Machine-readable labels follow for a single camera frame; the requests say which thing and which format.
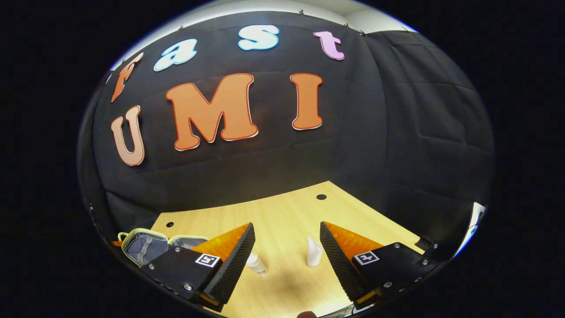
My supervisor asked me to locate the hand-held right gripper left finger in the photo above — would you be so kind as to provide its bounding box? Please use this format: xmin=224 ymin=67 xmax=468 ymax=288
xmin=138 ymin=222 xmax=256 ymax=313

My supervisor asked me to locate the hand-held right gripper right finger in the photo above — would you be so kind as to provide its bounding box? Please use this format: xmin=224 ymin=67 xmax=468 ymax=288
xmin=319 ymin=221 xmax=441 ymax=310

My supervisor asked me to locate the white foam pump bottle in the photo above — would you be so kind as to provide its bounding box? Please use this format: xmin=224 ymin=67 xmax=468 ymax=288
xmin=245 ymin=252 xmax=269 ymax=275

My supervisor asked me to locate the white squeeze tube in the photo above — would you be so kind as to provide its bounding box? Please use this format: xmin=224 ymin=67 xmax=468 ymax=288
xmin=306 ymin=236 xmax=324 ymax=268

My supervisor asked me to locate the white suitcase with yellow trim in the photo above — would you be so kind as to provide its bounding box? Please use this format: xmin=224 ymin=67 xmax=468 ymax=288
xmin=118 ymin=228 xmax=209 ymax=268

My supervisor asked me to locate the white panel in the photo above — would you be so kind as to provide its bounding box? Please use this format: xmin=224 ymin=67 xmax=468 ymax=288
xmin=454 ymin=202 xmax=487 ymax=257

